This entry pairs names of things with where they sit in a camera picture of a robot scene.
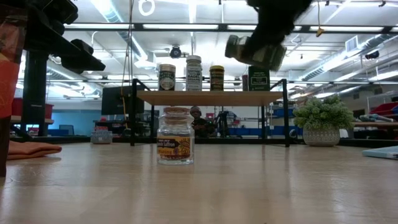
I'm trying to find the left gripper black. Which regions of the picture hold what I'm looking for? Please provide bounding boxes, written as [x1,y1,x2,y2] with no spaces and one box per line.
[24,0,107,75]

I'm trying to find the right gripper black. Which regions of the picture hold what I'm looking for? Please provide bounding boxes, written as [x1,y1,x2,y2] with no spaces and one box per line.
[245,0,313,60]

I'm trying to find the green-lid spice jar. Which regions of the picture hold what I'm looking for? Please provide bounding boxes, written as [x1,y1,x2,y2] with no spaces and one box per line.
[224,34,287,72]

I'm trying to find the dark green spice box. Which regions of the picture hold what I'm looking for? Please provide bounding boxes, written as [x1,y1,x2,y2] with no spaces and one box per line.
[248,66,271,91]

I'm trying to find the yellow-lid spice jar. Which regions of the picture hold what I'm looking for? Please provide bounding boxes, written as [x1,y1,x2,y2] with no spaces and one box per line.
[209,65,225,91]

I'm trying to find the white-lid glass spice jar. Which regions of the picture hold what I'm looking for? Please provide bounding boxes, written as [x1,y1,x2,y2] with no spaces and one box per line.
[185,55,203,92]

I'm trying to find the brown-lid spice jar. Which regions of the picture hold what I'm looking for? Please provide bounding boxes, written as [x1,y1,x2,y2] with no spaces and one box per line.
[158,63,177,91]

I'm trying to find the small cork-stoppered saffron jar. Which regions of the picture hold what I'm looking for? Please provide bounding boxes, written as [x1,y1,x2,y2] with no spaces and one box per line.
[156,106,195,166]

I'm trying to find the wooden shelf with black legs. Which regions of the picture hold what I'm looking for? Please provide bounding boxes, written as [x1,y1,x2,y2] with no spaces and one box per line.
[129,78,292,148]

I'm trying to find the red storage bin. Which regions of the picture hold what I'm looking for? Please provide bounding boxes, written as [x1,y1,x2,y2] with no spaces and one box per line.
[369,101,398,115]
[11,98,54,120]

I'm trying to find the artificial green plant in pot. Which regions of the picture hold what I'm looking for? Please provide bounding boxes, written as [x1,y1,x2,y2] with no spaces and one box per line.
[292,95,355,147]

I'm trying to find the row of blue bins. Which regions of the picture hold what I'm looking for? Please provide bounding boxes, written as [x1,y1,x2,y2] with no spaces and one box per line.
[228,126,304,138]

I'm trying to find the small silver tin candle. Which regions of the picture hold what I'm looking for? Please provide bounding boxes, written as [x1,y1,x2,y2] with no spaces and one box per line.
[90,130,113,144]

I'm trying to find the person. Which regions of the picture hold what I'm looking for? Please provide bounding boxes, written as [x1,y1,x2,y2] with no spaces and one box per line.
[189,105,216,138]

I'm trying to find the folded orange cloth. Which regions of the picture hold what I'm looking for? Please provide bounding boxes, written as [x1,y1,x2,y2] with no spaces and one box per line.
[7,140,63,161]

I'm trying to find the wooden background table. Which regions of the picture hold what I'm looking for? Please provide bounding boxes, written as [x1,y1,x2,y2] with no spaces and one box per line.
[353,121,398,139]

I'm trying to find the waterfall picture book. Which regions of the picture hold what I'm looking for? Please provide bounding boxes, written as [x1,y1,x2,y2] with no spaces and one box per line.
[362,145,398,160]

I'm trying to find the black metal rig frame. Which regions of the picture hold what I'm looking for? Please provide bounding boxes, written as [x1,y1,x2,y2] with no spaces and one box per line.
[9,21,398,149]

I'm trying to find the white hanging ring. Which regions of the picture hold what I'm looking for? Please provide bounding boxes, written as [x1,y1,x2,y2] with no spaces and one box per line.
[138,0,155,17]

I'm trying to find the black overhead camera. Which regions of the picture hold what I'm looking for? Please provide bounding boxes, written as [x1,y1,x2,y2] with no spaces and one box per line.
[169,45,183,59]

